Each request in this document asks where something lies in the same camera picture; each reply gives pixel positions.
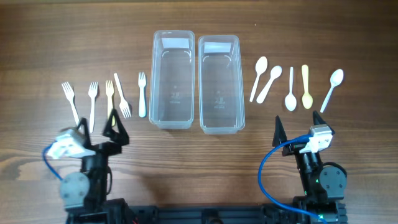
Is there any yellow plastic fork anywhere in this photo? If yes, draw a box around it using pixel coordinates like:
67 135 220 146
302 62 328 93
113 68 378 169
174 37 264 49
105 80 114 118

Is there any cream plastic spoon leftmost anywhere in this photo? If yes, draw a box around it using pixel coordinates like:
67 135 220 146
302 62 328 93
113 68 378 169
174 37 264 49
249 56 268 102

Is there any wide white plastic spoon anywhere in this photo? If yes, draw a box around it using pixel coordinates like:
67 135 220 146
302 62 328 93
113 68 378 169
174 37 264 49
256 65 282 104

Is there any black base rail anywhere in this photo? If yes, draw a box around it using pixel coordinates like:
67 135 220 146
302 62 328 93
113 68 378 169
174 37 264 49
65 198 348 224

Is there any right blue cable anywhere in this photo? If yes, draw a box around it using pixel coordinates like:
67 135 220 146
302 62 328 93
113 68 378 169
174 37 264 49
257 134 328 224

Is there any yellow plastic spoon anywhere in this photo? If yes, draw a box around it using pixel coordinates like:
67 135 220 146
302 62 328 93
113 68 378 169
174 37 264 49
302 65 313 110

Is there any left blue cable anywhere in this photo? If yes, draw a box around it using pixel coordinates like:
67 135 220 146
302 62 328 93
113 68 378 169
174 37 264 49
42 141 65 181

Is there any slanted white plastic fork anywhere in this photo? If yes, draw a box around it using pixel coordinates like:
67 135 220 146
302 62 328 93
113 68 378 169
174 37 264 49
114 73 131 119

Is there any left clear plastic container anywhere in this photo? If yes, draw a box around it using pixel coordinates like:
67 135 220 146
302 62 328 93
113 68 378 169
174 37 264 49
149 30 195 129

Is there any right clear plastic container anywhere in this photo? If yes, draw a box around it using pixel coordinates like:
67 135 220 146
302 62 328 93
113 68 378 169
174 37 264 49
198 35 246 134

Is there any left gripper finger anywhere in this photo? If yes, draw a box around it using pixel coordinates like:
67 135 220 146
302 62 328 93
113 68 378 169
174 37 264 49
103 108 130 147
76 118 92 149

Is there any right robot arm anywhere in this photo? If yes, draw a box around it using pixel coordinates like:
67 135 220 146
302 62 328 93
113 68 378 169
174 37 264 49
272 111 348 223

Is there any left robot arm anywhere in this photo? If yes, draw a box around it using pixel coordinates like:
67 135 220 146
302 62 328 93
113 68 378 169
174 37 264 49
55 109 137 223

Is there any white spoon bowl down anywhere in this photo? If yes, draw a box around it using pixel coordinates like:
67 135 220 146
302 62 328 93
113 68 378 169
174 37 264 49
285 67 297 111

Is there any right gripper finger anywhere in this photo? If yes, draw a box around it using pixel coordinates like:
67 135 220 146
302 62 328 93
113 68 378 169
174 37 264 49
272 116 287 147
313 110 335 134

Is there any clear plastic container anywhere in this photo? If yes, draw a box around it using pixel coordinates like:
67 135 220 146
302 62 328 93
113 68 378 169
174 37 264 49
149 30 195 129
198 35 246 134

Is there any blue cable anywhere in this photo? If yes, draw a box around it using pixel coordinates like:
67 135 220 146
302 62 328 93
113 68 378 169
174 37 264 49
42 141 65 181
257 134 328 224

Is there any rightmost white plastic spoon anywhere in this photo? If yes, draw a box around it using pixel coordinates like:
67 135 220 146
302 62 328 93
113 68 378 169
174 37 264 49
320 69 344 113

